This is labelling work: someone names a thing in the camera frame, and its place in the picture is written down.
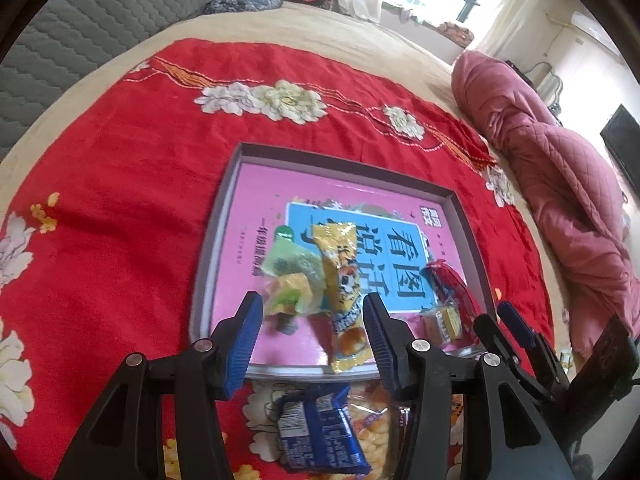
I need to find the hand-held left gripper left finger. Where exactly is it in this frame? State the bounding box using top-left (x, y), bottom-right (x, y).
top-left (55, 291), bottom-right (264, 480)

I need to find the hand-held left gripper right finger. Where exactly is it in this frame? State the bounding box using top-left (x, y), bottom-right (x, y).
top-left (363, 294), bottom-right (576, 480)

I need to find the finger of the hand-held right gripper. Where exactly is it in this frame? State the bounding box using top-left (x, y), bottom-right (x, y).
top-left (497, 301), bottom-right (571, 396)
top-left (472, 313), bottom-right (556, 403)

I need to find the small yellow cake packet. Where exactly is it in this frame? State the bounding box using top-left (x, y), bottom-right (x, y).
top-left (420, 305), bottom-right (463, 346)

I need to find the red snack packet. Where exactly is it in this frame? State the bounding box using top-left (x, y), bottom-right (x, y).
top-left (422, 259), bottom-right (488, 333)

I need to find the grey cardboard box tray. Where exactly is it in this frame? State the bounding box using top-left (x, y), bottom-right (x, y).
top-left (189, 142), bottom-right (493, 386)

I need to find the yellow cartoon snack packet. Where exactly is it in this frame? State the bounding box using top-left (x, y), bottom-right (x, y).
top-left (311, 221), bottom-right (376, 373)

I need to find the green pastry packet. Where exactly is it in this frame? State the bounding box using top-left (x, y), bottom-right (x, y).
top-left (262, 227), bottom-right (326, 333)

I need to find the clear puffed snack bag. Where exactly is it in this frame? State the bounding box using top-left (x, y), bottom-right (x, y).
top-left (345, 385), bottom-right (416, 480)

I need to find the blue cookie packet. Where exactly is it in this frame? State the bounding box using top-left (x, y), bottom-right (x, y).
top-left (274, 384), bottom-right (373, 476)

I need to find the pink book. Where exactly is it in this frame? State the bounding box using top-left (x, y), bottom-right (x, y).
top-left (200, 162), bottom-right (476, 368)

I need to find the pink quilt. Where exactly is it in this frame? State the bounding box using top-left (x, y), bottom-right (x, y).
top-left (450, 50), bottom-right (640, 361)

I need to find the red floral blanket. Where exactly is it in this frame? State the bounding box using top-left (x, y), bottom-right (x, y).
top-left (0, 37), bottom-right (556, 480)

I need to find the black television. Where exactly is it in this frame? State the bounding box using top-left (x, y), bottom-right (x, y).
top-left (600, 104), bottom-right (640, 186)

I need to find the grey metal rack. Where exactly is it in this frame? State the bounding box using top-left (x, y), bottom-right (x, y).
top-left (520, 60), bottom-right (563, 111)

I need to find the orange cloth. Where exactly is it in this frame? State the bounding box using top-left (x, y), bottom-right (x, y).
top-left (437, 21), bottom-right (475, 46)

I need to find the white air conditioner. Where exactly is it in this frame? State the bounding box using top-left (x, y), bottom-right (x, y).
top-left (570, 10), bottom-right (621, 51)

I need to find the beige bed sheet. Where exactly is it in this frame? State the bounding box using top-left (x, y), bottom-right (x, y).
top-left (0, 0), bottom-right (626, 361)

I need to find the cream curtain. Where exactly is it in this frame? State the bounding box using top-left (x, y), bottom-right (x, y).
top-left (475, 0), bottom-right (546, 56)

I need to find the dark floral pillow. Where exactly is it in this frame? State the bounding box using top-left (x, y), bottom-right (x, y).
top-left (204, 0), bottom-right (285, 17)

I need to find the grey quilted headboard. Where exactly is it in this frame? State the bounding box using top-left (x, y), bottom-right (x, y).
top-left (0, 0), bottom-right (251, 161)

